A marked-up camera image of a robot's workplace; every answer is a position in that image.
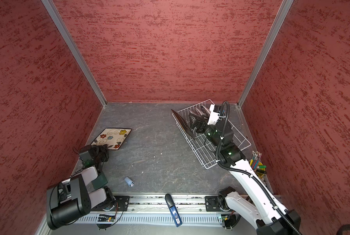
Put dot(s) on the round patterned plate middle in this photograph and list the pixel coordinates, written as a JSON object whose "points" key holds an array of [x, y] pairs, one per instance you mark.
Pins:
{"points": [[200, 112]]}

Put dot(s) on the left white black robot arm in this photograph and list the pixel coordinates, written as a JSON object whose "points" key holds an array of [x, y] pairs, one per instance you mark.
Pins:
{"points": [[85, 190]]}

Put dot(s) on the dark brown square plate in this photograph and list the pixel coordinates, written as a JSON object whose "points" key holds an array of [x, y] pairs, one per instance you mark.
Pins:
{"points": [[183, 124]]}

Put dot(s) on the yellow pen cup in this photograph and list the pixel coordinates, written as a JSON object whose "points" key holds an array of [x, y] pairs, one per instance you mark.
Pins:
{"points": [[256, 165]]}

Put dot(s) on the aluminium corner post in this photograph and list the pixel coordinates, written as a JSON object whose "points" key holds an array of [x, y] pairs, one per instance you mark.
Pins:
{"points": [[64, 32], [274, 30]]}

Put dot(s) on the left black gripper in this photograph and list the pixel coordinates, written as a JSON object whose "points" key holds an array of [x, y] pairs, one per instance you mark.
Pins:
{"points": [[104, 148]]}

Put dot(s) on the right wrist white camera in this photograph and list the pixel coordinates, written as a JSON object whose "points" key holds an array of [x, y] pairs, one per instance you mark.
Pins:
{"points": [[216, 114]]}

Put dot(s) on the floral square ceramic plate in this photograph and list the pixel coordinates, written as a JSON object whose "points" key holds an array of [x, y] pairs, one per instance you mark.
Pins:
{"points": [[112, 137]]}

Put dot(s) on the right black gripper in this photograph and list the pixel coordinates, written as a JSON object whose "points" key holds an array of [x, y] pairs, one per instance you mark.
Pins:
{"points": [[199, 119]]}

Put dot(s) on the round patterned plate back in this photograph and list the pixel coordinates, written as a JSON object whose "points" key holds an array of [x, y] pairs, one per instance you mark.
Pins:
{"points": [[205, 110]]}

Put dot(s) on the round patterned plate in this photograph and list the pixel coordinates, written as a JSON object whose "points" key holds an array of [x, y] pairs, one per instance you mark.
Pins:
{"points": [[200, 112], [205, 110]]}

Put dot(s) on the blue black handheld tool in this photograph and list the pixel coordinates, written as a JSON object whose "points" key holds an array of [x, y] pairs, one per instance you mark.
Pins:
{"points": [[173, 210]]}

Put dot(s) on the left aluminium corner post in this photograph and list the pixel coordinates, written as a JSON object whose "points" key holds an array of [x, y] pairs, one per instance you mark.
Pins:
{"points": [[64, 32]]}

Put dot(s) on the right small circuit board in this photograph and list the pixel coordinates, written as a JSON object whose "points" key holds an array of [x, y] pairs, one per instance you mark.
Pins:
{"points": [[228, 221]]}

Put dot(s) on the right aluminium corner post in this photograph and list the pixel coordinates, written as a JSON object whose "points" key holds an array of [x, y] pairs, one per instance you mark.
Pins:
{"points": [[274, 30]]}

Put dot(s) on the small circuit board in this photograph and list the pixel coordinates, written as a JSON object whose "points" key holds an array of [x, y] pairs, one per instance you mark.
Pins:
{"points": [[228, 221], [108, 218]]}

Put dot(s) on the left small circuit board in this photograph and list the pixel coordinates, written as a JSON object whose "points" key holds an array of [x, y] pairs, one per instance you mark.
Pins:
{"points": [[108, 218]]}

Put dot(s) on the small light blue object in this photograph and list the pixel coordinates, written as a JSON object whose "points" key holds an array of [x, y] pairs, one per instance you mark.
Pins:
{"points": [[129, 181]]}

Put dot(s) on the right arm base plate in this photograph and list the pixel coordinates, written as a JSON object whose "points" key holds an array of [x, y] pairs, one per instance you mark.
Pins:
{"points": [[212, 204]]}

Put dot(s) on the dark green block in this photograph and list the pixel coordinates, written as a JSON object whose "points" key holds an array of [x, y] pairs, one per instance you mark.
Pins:
{"points": [[100, 181]]}

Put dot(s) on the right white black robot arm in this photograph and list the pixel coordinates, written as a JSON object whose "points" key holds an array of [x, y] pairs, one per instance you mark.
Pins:
{"points": [[265, 213]]}

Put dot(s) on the white wire dish rack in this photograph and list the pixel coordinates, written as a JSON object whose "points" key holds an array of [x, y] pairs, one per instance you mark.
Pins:
{"points": [[221, 143]]}

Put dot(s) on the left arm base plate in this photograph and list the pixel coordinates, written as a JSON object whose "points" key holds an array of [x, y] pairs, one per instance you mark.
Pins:
{"points": [[121, 203]]}

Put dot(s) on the aluminium front rail frame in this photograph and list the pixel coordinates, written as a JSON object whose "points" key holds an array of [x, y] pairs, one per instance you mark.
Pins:
{"points": [[152, 209]]}

